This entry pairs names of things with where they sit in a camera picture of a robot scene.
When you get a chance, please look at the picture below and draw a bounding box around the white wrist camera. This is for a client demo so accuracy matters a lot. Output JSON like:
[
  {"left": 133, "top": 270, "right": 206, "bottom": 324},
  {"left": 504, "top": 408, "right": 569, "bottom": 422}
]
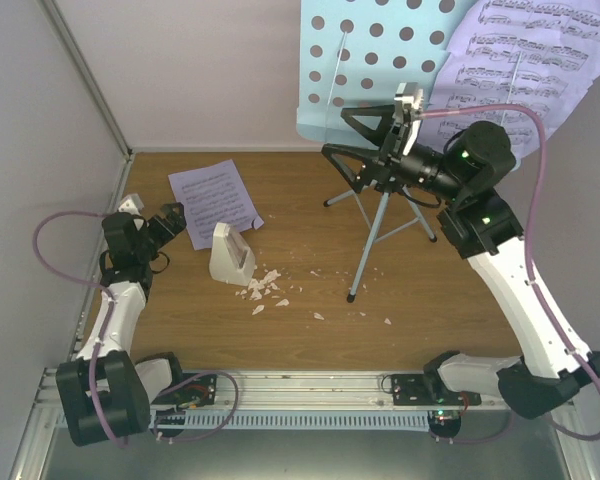
[
  {"left": 117, "top": 193, "right": 144, "bottom": 215},
  {"left": 393, "top": 82, "right": 424, "bottom": 156}
]

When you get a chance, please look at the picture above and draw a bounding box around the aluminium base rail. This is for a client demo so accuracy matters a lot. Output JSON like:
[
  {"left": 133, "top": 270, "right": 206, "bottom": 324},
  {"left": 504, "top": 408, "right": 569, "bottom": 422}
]
[{"left": 39, "top": 369, "right": 576, "bottom": 409}]

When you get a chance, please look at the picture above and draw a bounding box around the lilac sheet music paper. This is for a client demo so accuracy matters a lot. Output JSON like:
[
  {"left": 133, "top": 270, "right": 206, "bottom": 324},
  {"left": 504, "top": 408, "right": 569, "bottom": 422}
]
[{"left": 430, "top": 1, "right": 600, "bottom": 135}]

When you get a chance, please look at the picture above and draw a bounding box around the light blue music stand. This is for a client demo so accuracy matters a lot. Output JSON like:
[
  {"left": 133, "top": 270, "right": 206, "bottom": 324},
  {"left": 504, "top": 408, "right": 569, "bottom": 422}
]
[{"left": 294, "top": 0, "right": 474, "bottom": 304}]

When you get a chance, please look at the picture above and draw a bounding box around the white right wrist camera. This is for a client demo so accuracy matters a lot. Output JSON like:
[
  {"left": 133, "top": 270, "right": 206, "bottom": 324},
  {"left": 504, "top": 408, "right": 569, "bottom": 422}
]
[{"left": 393, "top": 82, "right": 424, "bottom": 156}]

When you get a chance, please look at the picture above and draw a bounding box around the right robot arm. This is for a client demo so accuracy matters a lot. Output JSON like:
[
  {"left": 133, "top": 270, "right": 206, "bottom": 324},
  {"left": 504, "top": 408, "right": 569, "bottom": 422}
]
[{"left": 322, "top": 103, "right": 600, "bottom": 419}]

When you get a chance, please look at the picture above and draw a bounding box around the white debris flakes pile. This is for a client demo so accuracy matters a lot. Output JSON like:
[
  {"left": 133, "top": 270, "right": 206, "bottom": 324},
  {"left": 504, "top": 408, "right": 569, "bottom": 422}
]
[{"left": 232, "top": 214, "right": 394, "bottom": 326}]

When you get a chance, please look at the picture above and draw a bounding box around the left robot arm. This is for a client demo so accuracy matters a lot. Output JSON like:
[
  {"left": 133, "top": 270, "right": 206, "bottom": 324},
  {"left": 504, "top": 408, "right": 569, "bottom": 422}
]
[{"left": 56, "top": 195, "right": 186, "bottom": 446}]

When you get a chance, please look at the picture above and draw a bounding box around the left aluminium frame post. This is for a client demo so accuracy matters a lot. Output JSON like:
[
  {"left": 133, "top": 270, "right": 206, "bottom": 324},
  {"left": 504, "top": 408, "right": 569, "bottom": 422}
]
[{"left": 34, "top": 0, "right": 134, "bottom": 161}]

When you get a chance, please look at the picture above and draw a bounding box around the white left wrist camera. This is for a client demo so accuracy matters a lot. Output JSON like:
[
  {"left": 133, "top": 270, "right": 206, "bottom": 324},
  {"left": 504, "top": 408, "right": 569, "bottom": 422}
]
[{"left": 117, "top": 193, "right": 144, "bottom": 215}]

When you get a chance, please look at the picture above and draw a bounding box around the white metronome body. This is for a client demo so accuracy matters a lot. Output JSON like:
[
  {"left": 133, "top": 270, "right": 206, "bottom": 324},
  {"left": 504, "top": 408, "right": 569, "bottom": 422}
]
[{"left": 209, "top": 222, "right": 255, "bottom": 287}]

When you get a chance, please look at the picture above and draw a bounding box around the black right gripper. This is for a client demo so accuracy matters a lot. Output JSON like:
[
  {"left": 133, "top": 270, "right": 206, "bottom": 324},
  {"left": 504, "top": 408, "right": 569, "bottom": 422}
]
[{"left": 322, "top": 104, "right": 467, "bottom": 204}]

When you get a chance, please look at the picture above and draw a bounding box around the grey slotted cable duct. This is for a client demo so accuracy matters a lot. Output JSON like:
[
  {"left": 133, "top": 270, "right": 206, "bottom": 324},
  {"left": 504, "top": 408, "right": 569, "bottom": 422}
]
[{"left": 158, "top": 409, "right": 429, "bottom": 432}]

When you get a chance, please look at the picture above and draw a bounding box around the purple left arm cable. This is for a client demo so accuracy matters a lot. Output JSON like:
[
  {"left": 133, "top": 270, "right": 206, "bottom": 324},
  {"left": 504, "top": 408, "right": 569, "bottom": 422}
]
[{"left": 33, "top": 211, "right": 129, "bottom": 449}]

